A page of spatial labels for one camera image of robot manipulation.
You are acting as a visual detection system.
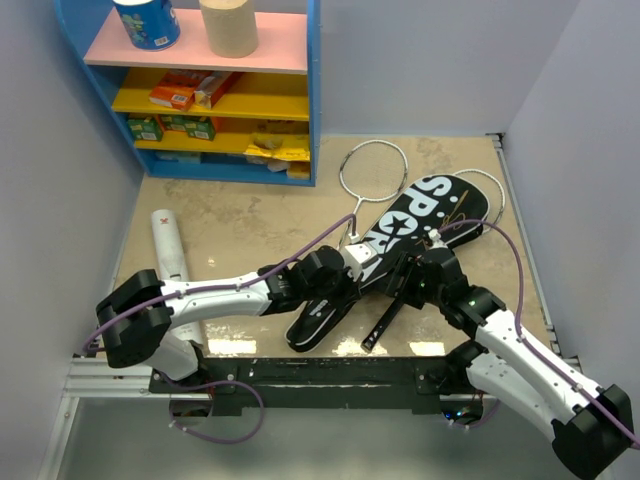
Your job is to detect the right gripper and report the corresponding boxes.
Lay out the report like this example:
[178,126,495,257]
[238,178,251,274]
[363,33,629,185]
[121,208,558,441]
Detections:
[373,251,446,309]

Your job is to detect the black racket cover bag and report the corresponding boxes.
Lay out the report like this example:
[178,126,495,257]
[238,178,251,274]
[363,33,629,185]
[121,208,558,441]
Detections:
[285,175,491,352]

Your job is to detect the black shaft badminton racket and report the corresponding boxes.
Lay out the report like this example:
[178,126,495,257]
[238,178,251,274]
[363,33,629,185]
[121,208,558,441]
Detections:
[339,139,409,247]

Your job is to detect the white shuttlecock tube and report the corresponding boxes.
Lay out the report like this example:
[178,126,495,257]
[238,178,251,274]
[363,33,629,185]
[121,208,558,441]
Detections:
[150,208,206,347]

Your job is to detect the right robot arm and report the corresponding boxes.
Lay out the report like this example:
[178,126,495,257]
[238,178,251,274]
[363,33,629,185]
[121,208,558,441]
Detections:
[388,248,636,479]

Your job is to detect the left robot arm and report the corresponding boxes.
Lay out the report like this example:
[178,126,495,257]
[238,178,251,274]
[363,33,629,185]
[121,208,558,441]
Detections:
[96,244,376,392]

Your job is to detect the white badminton racket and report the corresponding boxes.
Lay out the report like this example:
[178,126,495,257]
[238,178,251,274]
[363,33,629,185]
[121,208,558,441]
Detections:
[360,168,506,352]

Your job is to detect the yellow snack bag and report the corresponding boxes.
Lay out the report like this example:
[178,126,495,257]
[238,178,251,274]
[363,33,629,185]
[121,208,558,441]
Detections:
[244,133,311,178]

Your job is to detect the blue shelf unit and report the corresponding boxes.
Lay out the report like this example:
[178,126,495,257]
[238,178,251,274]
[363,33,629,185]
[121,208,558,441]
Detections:
[55,1,320,186]

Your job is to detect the green box right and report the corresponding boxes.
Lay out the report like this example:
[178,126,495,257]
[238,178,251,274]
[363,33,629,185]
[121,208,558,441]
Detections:
[184,116,216,141]

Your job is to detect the green box middle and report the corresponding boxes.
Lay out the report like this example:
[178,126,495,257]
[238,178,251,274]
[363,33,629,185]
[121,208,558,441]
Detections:
[158,115,187,132]

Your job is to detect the red white box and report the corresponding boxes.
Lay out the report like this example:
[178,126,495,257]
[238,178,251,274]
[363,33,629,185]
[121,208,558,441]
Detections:
[194,71,238,109]

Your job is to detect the orange box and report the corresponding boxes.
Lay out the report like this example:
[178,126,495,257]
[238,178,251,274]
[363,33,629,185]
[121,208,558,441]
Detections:
[148,69,211,111]

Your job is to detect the brown paper roll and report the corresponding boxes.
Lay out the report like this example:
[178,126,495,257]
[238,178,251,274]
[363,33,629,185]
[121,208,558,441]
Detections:
[199,0,259,58]

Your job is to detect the blue snack canister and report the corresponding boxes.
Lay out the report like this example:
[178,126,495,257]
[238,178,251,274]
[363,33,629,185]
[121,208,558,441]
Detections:
[113,0,181,51]

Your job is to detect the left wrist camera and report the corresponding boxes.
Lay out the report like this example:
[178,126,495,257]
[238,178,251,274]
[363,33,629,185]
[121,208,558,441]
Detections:
[340,242,377,281]

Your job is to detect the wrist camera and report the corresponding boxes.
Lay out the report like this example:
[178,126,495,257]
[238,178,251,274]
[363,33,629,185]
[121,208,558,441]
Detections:
[340,242,377,281]
[424,229,447,251]

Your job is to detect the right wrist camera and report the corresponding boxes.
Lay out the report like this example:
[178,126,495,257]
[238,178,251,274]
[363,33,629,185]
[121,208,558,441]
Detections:
[424,229,447,251]

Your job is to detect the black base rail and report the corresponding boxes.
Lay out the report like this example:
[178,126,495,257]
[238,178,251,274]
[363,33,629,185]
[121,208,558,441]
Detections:
[150,356,495,423]

